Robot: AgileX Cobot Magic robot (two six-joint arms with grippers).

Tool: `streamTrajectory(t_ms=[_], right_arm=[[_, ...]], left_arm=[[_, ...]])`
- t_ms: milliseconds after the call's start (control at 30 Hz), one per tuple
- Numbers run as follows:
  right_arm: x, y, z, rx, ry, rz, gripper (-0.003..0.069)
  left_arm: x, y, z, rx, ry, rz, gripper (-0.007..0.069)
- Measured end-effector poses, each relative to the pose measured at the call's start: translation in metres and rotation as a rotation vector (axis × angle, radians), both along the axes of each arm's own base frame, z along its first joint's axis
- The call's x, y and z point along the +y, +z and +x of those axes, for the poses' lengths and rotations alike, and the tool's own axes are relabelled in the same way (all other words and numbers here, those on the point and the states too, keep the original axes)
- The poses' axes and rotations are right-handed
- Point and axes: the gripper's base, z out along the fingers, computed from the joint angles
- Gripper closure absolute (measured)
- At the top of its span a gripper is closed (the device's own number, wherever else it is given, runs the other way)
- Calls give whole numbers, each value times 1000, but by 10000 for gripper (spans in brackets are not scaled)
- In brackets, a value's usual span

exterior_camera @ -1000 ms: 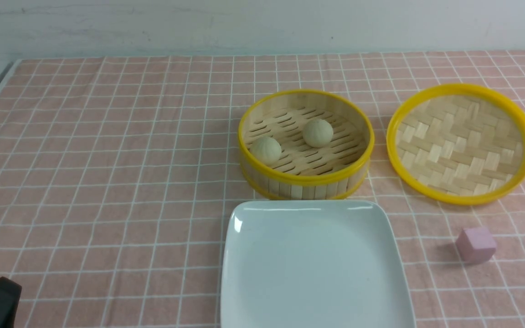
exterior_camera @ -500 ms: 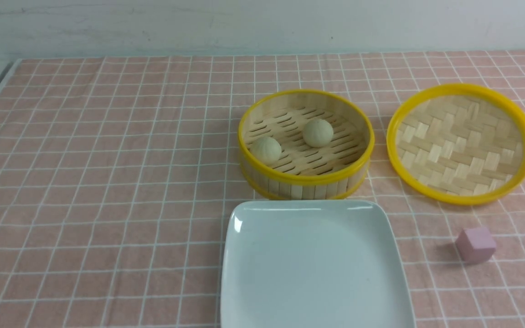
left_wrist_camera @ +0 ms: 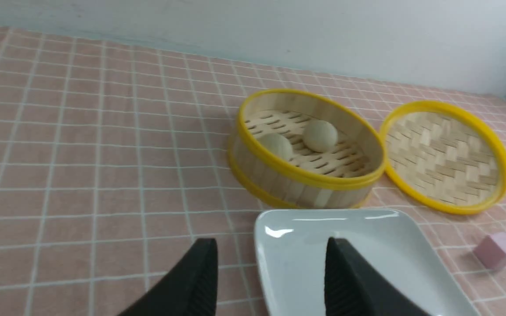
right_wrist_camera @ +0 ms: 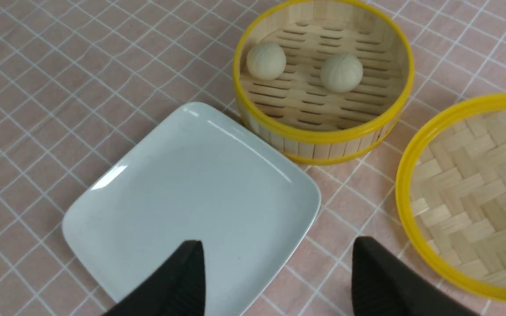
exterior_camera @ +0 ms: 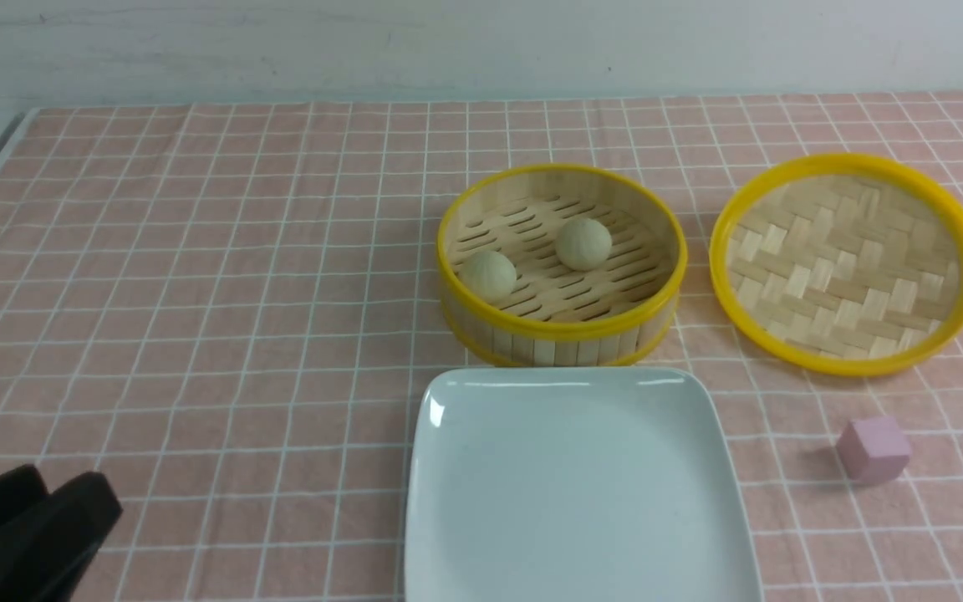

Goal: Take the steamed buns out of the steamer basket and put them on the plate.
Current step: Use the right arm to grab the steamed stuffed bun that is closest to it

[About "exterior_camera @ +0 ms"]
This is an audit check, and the yellow rimmed bamboo steamer basket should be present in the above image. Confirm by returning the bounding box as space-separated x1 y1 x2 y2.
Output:
436 164 688 367

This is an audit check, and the pink cube block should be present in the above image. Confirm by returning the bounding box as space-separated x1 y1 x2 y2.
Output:
834 416 912 485

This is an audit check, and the white square plate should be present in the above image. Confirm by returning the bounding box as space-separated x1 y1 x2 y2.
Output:
404 366 765 601

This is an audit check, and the yellow rimmed woven steamer lid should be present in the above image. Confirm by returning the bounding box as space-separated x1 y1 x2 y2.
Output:
708 153 963 378

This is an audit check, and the pink checkered tablecloth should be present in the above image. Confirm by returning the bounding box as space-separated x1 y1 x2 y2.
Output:
0 92 963 601

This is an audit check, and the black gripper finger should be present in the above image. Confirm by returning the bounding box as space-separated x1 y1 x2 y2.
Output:
0 470 123 601

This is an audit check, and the steamed bun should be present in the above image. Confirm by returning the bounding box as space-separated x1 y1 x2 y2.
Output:
554 218 613 271
458 251 518 304

